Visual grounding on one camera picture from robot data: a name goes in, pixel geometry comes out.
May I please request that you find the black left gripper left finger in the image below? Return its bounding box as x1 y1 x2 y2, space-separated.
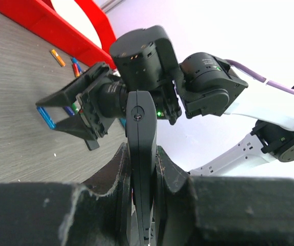
0 143 131 245

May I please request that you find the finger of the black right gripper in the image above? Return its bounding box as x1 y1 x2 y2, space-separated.
55 116 100 151
35 76 85 107

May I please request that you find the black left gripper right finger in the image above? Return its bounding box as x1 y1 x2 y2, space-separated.
154 147 294 245

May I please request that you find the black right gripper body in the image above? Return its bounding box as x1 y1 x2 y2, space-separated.
77 62 128 138

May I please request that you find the black remote control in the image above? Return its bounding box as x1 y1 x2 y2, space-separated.
126 91 157 245

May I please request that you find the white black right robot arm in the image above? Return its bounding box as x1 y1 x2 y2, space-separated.
36 26 294 176

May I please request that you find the purple blue battery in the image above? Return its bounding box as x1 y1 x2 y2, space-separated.
63 106 75 116

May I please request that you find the green battery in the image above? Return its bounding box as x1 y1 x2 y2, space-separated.
71 103 79 113

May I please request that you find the red yellow battery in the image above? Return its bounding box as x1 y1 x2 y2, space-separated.
72 64 80 78

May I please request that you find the blue red battery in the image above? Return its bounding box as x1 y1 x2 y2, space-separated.
71 57 83 74

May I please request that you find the red plastic bin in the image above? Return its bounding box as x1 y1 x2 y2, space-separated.
0 0 116 69

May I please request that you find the white paper plate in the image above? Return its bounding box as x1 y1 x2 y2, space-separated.
51 0 102 48

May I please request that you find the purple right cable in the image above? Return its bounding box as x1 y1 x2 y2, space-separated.
225 59 294 99

